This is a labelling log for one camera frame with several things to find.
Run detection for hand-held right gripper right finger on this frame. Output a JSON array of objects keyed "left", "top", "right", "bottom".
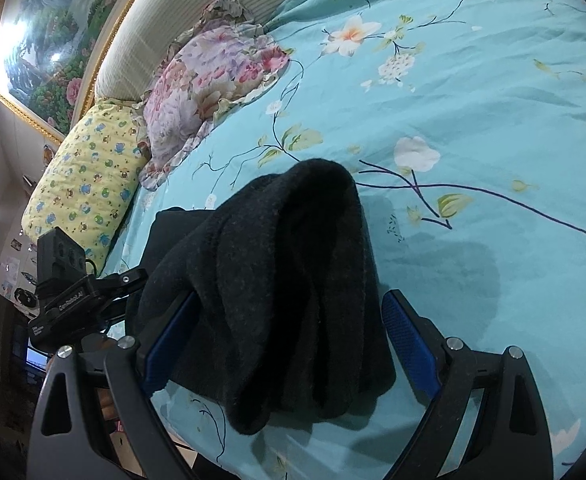
[{"left": 381, "top": 288, "right": 558, "bottom": 480}]

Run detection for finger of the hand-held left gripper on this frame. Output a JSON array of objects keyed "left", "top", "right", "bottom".
[{"left": 93, "top": 267, "right": 150, "bottom": 303}]

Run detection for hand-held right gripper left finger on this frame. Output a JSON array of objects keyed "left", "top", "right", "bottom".
[{"left": 25, "top": 290, "right": 201, "bottom": 480}]

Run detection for black pants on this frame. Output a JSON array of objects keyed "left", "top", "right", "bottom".
[{"left": 124, "top": 158, "right": 398, "bottom": 436}]

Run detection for lit screen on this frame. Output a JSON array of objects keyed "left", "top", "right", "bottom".
[{"left": 25, "top": 345, "right": 50, "bottom": 374}]

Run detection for yellow printed pillow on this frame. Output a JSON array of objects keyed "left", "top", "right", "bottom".
[{"left": 21, "top": 101, "right": 150, "bottom": 275}]

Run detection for pink floral ruffled pillow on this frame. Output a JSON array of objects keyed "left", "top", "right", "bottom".
[{"left": 137, "top": 0, "right": 297, "bottom": 192}]

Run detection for teal floral bed sheet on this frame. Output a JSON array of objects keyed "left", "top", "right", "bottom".
[{"left": 95, "top": 0, "right": 586, "bottom": 480}]

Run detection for gold framed landscape painting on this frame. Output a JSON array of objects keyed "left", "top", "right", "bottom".
[{"left": 0, "top": 0, "right": 168, "bottom": 144}]

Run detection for white padded headboard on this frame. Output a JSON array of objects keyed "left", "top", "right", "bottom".
[{"left": 94, "top": 0, "right": 334, "bottom": 106}]

